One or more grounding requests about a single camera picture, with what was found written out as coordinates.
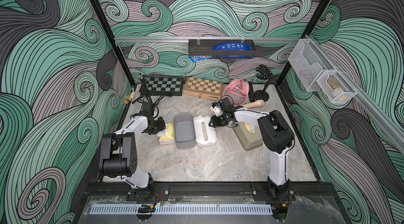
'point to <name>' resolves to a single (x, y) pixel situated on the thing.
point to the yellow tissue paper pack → (167, 135)
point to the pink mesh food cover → (236, 91)
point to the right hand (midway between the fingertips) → (213, 124)
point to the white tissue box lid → (204, 131)
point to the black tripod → (147, 93)
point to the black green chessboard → (165, 86)
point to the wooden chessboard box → (203, 88)
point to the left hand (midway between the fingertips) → (164, 126)
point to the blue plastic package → (233, 46)
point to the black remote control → (252, 98)
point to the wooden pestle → (260, 103)
